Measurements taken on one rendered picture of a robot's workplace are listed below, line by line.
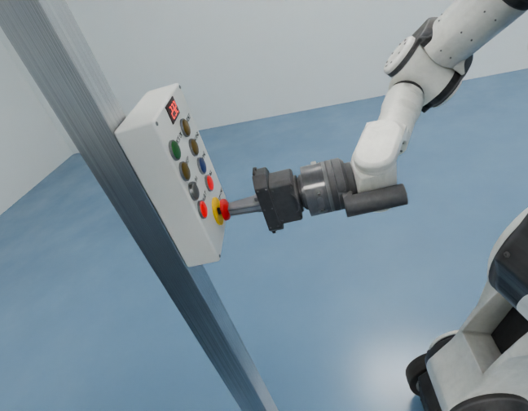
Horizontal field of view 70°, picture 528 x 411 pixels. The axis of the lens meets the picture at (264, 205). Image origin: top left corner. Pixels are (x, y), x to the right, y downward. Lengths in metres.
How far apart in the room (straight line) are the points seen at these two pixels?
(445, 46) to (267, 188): 0.40
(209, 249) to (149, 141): 0.20
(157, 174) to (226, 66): 3.06
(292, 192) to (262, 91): 2.97
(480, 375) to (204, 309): 0.49
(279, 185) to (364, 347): 1.04
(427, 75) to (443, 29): 0.08
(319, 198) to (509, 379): 0.42
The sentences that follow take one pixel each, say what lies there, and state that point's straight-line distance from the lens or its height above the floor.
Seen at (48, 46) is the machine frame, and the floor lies 1.27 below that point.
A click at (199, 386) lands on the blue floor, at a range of 1.66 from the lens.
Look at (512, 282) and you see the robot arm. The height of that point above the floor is 1.13.
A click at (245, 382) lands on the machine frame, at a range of 0.94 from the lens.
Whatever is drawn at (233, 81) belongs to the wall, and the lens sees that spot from 3.61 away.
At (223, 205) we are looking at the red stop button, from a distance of 0.67.
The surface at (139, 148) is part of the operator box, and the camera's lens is 0.55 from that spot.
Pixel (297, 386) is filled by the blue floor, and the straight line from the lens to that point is 1.52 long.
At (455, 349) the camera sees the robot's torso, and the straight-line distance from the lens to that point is 0.82.
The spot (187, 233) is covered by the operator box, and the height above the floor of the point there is 0.97.
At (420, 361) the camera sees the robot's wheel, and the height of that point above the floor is 0.18.
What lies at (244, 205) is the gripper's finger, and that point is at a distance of 0.66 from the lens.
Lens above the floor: 1.30
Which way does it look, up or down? 33 degrees down
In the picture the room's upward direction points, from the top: 19 degrees counter-clockwise
